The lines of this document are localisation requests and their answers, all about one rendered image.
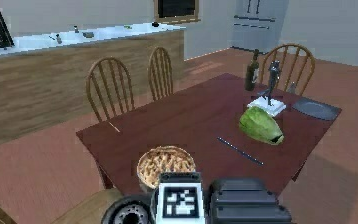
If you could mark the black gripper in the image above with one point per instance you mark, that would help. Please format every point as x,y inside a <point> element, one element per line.
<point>130,210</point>

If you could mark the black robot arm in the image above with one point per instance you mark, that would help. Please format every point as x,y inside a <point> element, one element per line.
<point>200,200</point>

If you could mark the tan lattice pie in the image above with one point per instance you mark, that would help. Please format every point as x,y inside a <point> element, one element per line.
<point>165,163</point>

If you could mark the tan pencil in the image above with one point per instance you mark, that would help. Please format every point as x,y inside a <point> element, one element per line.
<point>114,127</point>

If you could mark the dark red dining table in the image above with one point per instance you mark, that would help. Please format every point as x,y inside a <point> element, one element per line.
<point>200,126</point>

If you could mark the brown wooden chair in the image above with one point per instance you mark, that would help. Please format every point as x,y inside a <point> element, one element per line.
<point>160,73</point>
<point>293,66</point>
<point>109,86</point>

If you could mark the wooden kitchen counter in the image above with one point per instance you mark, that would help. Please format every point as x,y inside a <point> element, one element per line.
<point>70,76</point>

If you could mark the grey figure statue white base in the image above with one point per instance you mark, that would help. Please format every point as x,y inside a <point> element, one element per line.
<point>271,100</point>

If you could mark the grey sponge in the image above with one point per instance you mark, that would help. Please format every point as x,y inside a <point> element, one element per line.
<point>88,34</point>

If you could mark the dark green wine bottle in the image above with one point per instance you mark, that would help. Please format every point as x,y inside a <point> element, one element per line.
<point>251,75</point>

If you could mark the small green item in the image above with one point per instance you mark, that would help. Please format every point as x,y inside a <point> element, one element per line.
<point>128,27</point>

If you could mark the small grey bottle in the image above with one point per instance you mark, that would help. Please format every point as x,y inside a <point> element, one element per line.
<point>76,29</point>
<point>58,38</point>

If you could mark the small black item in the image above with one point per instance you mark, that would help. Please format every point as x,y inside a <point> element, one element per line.
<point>155,24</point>

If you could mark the small grey shaker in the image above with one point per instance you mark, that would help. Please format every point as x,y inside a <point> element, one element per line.
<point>291,88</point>

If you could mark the grey plate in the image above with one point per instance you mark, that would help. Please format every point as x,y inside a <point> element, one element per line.
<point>315,109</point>

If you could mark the grey fridge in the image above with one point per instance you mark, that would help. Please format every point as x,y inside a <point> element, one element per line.
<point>257,25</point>

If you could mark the black window wooden frame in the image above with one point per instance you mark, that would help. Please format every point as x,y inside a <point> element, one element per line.
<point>177,9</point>

